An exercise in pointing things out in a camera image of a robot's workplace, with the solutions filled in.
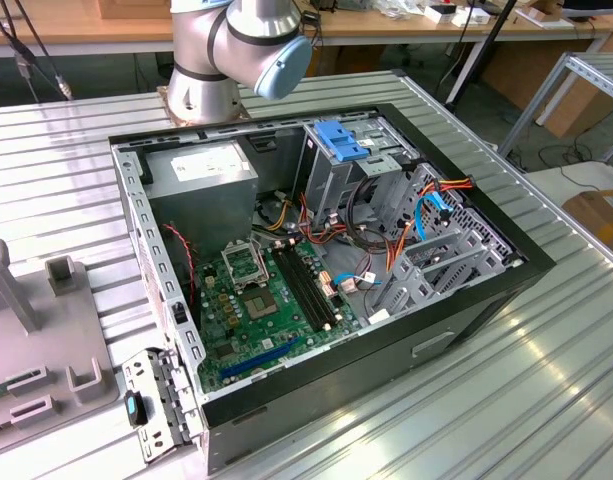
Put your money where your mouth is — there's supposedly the green motherboard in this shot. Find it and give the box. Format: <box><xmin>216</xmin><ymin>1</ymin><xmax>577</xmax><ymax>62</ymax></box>
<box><xmin>193</xmin><ymin>239</ymin><xmax>370</xmax><ymax>399</ymax></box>

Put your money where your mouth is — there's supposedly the black latch with teal tab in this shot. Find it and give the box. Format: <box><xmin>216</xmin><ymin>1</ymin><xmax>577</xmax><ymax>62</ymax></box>
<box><xmin>123</xmin><ymin>391</ymin><xmax>150</xmax><ymax>427</ymax></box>

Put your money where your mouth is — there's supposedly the metal expansion bracket plate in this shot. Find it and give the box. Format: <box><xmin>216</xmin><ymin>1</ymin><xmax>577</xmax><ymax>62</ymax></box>
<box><xmin>120</xmin><ymin>347</ymin><xmax>211</xmax><ymax>464</ymax></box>

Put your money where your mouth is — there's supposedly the thin wire locking lever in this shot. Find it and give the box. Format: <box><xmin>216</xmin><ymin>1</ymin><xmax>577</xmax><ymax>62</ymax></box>
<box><xmin>253</xmin><ymin>238</ymin><xmax>268</xmax><ymax>284</ymax></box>

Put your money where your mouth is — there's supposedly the grey metal disk bay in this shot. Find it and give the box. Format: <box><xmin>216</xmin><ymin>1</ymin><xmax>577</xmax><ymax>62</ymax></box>
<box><xmin>368</xmin><ymin>162</ymin><xmax>531</xmax><ymax>324</ymax></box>

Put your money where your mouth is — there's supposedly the black looped wire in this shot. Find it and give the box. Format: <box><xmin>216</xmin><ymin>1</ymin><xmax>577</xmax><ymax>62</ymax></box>
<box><xmin>348</xmin><ymin>177</ymin><xmax>390</xmax><ymax>254</ymax></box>

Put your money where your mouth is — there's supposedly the CPU socket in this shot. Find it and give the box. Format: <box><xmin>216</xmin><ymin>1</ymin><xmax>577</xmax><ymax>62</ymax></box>
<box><xmin>241</xmin><ymin>292</ymin><xmax>281</xmax><ymax>324</ymax></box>

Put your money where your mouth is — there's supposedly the plain white box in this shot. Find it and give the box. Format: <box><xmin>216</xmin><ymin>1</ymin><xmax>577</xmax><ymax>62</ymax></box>
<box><xmin>450</xmin><ymin>7</ymin><xmax>492</xmax><ymax>27</ymax></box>

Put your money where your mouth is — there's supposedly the blue plastic drive bracket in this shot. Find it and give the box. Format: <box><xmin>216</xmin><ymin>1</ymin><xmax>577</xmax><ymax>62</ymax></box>
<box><xmin>313</xmin><ymin>119</ymin><xmax>375</xmax><ymax>164</ymax></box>

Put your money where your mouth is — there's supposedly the square brown base plate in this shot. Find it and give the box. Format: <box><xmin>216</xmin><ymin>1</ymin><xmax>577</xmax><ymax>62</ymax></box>
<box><xmin>155</xmin><ymin>84</ymin><xmax>252</xmax><ymax>126</ymax></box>

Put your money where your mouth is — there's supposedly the white board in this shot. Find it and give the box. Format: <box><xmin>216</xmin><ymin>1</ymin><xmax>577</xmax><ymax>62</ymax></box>
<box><xmin>524</xmin><ymin>159</ymin><xmax>613</xmax><ymax>211</ymax></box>

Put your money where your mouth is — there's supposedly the blue expansion slot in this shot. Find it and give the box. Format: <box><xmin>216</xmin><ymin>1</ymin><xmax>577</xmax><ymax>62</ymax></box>
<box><xmin>219</xmin><ymin>337</ymin><xmax>302</xmax><ymax>382</ymax></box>

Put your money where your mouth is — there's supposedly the black hanging cable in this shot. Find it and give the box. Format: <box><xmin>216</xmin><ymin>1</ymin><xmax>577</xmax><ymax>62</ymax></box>
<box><xmin>0</xmin><ymin>0</ymin><xmax>73</xmax><ymax>102</ymax></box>

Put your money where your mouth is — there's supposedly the grey parts rack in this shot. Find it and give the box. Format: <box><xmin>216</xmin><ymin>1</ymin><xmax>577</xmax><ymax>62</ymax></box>
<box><xmin>0</xmin><ymin>238</ymin><xmax>123</xmax><ymax>456</ymax></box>

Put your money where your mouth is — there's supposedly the flat cardboard piece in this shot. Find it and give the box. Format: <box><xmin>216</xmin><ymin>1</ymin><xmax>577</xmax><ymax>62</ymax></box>
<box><xmin>515</xmin><ymin>7</ymin><xmax>575</xmax><ymax>29</ymax></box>

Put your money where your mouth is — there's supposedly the white box black lid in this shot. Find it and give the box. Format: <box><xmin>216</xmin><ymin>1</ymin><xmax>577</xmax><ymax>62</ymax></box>
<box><xmin>424</xmin><ymin>3</ymin><xmax>457</xmax><ymax>24</ymax></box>

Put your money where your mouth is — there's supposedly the grey metal optical drive cage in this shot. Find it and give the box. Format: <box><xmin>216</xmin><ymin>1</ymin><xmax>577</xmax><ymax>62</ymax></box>
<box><xmin>293</xmin><ymin>112</ymin><xmax>420</xmax><ymax>229</ymax></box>

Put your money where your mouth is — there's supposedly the black open PC case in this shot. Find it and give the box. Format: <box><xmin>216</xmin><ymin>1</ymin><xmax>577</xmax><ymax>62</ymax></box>
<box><xmin>108</xmin><ymin>102</ymin><xmax>557</xmax><ymax>476</ymax></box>

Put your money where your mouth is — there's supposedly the short blue wire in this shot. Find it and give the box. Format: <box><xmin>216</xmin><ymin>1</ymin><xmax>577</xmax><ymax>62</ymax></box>
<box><xmin>334</xmin><ymin>271</ymin><xmax>383</xmax><ymax>296</ymax></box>

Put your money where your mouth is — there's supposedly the large cardboard box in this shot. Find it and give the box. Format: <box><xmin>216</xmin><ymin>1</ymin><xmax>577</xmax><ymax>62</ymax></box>
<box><xmin>480</xmin><ymin>39</ymin><xmax>613</xmax><ymax>140</ymax></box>

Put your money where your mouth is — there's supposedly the long blue data wire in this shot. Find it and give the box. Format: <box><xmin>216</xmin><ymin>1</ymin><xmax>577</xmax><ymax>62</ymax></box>
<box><xmin>413</xmin><ymin>192</ymin><xmax>455</xmax><ymax>242</ymax></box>

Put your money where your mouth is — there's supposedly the orange yellow wire bundle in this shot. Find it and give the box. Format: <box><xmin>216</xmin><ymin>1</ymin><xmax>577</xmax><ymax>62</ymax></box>
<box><xmin>255</xmin><ymin>189</ymin><xmax>350</xmax><ymax>249</ymax></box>

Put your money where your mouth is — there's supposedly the black monitor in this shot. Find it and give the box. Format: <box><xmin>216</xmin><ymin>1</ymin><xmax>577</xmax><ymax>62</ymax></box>
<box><xmin>560</xmin><ymin>0</ymin><xmax>607</xmax><ymax>22</ymax></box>

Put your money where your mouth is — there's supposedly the orange power wire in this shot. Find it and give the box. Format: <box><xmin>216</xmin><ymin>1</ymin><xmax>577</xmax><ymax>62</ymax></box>
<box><xmin>385</xmin><ymin>174</ymin><xmax>475</xmax><ymax>274</ymax></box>

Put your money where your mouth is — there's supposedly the metal socket cover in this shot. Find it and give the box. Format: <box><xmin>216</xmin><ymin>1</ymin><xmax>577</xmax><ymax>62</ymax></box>
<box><xmin>220</xmin><ymin>240</ymin><xmax>268</xmax><ymax>292</ymax></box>

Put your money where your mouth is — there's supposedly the thin black pole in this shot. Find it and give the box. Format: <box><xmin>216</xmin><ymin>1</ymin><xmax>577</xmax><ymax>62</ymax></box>
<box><xmin>478</xmin><ymin>0</ymin><xmax>518</xmax><ymax>54</ymax></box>

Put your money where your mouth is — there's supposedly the black case fan red wire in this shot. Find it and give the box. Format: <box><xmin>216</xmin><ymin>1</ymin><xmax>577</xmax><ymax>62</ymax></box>
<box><xmin>160</xmin><ymin>222</ymin><xmax>201</xmax><ymax>302</ymax></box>

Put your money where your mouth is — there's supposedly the wooden desk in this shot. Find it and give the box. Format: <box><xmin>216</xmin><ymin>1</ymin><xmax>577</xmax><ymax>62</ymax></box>
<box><xmin>0</xmin><ymin>0</ymin><xmax>176</xmax><ymax>59</ymax></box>
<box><xmin>305</xmin><ymin>0</ymin><xmax>613</xmax><ymax>51</ymax></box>

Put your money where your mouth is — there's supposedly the grey power supply unit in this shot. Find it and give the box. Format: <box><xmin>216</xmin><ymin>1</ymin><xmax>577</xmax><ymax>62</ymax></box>
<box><xmin>143</xmin><ymin>139</ymin><xmax>260</xmax><ymax>259</ymax></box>

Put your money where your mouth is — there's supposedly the cardboard box with label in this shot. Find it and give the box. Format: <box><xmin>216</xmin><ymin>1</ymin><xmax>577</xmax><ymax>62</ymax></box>
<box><xmin>560</xmin><ymin>187</ymin><xmax>613</xmax><ymax>261</ymax></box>

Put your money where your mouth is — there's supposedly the black RAM slot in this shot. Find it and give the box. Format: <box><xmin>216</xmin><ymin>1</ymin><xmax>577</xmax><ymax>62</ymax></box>
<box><xmin>281</xmin><ymin>247</ymin><xmax>329</xmax><ymax>331</ymax></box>
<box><xmin>289</xmin><ymin>247</ymin><xmax>334</xmax><ymax>329</ymax></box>
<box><xmin>274</xmin><ymin>248</ymin><xmax>323</xmax><ymax>333</ymax></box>
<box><xmin>296</xmin><ymin>246</ymin><xmax>340</xmax><ymax>327</ymax></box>

